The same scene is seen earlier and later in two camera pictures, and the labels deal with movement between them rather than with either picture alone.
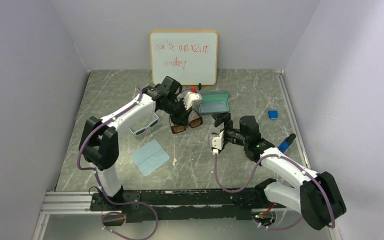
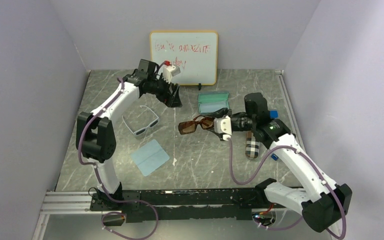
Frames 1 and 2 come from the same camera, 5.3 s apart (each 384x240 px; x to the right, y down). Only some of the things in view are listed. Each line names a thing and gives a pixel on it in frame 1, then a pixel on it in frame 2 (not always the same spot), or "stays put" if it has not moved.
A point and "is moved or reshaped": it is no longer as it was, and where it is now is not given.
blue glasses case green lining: (216, 102) stays put
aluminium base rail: (61, 202) stays put
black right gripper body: (234, 135) to (244, 122)
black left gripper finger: (181, 119) to (175, 101)
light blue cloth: (214, 107) stays put
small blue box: (273, 114) stays put
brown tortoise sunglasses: (177, 129) is moved or reshaped
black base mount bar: (180, 205) stays put
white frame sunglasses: (139, 131) stays put
